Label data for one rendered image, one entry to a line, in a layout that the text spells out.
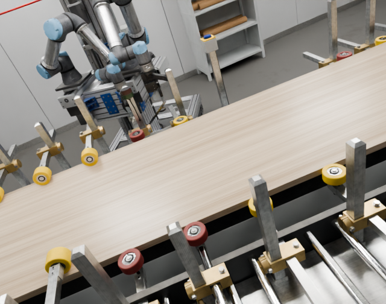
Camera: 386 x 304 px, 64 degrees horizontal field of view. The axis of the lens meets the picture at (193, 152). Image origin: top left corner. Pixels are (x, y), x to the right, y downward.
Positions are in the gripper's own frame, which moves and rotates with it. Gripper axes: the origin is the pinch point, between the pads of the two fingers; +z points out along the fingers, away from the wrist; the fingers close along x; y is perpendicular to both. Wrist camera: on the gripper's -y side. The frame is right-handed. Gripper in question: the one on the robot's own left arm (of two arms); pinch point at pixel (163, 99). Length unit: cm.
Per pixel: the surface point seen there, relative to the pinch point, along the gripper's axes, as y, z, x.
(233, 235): -2, 20, 97
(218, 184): -5, 5, 84
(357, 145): -37, -19, 118
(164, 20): -51, 8, -269
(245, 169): -17, 5, 82
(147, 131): 15.8, 10.4, 10.3
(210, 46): -32.8, -23.2, 11.2
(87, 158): 47, 0, 34
